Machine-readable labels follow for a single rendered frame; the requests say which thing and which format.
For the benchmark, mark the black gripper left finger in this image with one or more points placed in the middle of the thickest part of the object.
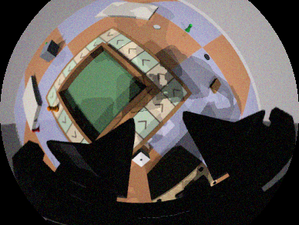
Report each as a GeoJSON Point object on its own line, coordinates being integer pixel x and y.
{"type": "Point", "coordinates": [108, 159]}

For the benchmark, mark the white die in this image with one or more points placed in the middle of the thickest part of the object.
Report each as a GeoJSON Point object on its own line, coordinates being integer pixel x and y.
{"type": "Point", "coordinates": [141, 157]}

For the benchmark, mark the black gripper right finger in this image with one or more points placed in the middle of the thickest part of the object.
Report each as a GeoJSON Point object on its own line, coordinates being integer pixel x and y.
{"type": "Point", "coordinates": [219, 141]}

